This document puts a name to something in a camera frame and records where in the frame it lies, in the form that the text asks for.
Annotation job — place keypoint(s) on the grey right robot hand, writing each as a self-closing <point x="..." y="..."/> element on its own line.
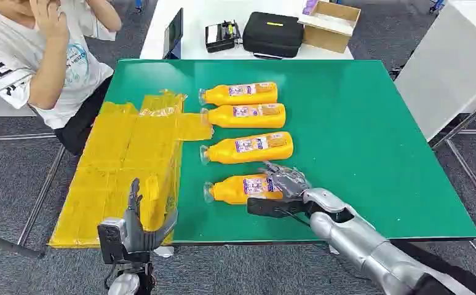
<point x="289" y="183"/>

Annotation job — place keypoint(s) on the person's right hand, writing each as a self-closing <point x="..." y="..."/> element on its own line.
<point x="49" y="18"/>

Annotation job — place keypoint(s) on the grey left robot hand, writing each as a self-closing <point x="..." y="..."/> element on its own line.
<point x="140" y="238"/>

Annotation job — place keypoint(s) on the orange drink bottle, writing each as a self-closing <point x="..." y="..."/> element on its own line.
<point x="242" y="94"/>
<point x="246" y="116"/>
<point x="232" y="189"/>
<point x="248" y="148"/>

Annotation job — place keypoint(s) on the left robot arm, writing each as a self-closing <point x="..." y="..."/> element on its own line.
<point x="124" y="286"/>

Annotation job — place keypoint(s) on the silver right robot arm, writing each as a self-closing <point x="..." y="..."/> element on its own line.
<point x="364" y="244"/>

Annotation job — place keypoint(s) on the person in white shirt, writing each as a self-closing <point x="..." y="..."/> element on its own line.
<point x="10" y="53"/>

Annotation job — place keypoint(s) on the yellow plastic sheet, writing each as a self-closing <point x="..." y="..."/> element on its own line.
<point x="111" y="163"/>

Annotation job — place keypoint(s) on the green table mat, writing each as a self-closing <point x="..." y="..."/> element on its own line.
<point x="364" y="142"/>

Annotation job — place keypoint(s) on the dark tablet screen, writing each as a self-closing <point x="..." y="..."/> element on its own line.
<point x="174" y="32"/>

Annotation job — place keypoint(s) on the black floor bar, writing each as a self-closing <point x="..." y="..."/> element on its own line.
<point x="5" y="243"/>

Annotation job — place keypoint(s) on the white table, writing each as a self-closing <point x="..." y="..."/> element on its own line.
<point x="197" y="16"/>

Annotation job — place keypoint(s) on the black carrying case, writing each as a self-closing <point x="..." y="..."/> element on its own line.
<point x="272" y="34"/>

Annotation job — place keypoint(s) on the cardboard box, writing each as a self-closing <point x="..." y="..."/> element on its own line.
<point x="329" y="30"/>

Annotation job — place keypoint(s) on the small black device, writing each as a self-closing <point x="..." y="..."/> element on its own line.
<point x="221" y="37"/>

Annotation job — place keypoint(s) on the purple packet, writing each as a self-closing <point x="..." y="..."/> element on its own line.
<point x="310" y="6"/>

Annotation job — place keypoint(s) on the pale grey side table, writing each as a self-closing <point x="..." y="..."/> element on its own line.
<point x="445" y="69"/>

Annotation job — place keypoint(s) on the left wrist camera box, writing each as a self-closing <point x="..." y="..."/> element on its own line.
<point x="111" y="240"/>

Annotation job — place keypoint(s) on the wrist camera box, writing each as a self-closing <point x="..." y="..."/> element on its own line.
<point x="268" y="207"/>
<point x="111" y="240"/>

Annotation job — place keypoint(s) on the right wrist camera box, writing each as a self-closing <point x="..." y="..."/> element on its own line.
<point x="268" y="207"/>

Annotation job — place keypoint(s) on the metal bench frame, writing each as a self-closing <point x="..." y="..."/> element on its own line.
<point x="42" y="195"/>

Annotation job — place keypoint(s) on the metal side table frame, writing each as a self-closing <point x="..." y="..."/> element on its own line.
<point x="464" y="163"/>

